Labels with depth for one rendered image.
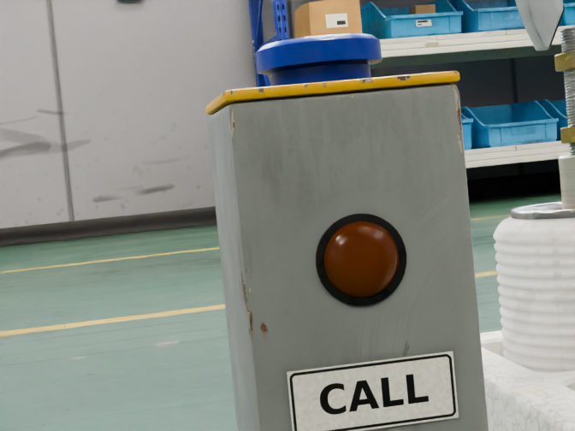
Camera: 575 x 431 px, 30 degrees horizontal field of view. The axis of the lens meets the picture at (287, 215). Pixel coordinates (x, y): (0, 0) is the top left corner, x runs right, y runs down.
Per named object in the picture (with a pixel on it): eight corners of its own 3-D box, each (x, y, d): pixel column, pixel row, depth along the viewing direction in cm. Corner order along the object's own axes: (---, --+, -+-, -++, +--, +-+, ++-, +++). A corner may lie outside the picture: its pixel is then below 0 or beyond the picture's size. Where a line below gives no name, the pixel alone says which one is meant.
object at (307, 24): (364, 42, 488) (359, -3, 487) (311, 45, 483) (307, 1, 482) (346, 50, 518) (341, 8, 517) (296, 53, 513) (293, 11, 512)
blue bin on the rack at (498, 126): (447, 150, 547) (444, 109, 546) (516, 144, 555) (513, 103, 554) (488, 148, 498) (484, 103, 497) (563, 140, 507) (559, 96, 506)
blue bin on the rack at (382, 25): (357, 52, 537) (352, 10, 536) (428, 47, 546) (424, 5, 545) (389, 39, 489) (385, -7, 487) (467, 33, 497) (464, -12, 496)
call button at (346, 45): (399, 94, 33) (393, 26, 33) (270, 105, 32) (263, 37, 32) (369, 103, 37) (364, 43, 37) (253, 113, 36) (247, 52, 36)
